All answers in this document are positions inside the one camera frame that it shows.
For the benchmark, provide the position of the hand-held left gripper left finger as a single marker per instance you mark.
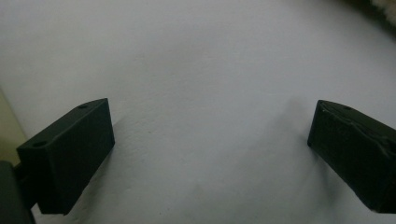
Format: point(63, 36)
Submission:
point(65, 155)

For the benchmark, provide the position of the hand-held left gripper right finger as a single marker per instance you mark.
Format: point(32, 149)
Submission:
point(358, 155)

